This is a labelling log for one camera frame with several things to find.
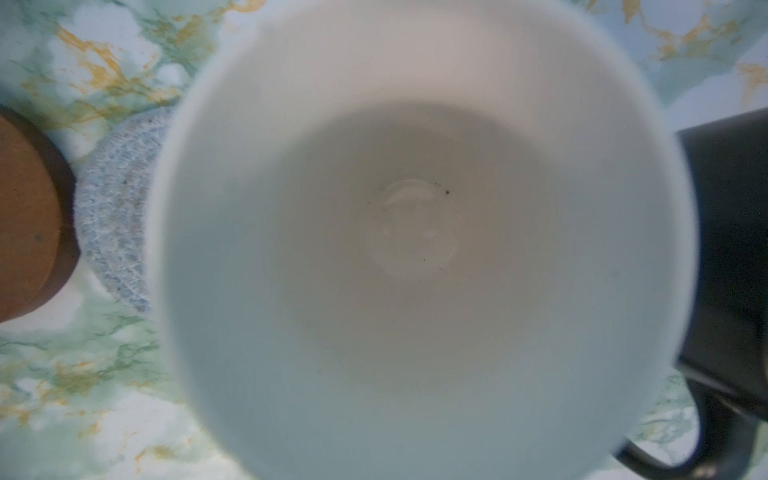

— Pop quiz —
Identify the brown wooden round coaster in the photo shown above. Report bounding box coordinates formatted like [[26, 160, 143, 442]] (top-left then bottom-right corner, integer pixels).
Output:
[[1, 106, 80, 322]]

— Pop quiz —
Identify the grey woven round coaster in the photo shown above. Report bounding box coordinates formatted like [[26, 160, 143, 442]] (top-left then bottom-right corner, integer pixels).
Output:
[[74, 107, 175, 315]]

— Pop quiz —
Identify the white mug back row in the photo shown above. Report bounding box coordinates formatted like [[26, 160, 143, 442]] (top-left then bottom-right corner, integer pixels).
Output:
[[145, 1, 698, 479]]

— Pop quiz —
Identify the black mug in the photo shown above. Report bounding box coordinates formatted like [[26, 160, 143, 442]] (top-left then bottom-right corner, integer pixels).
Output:
[[615, 109, 767, 479]]

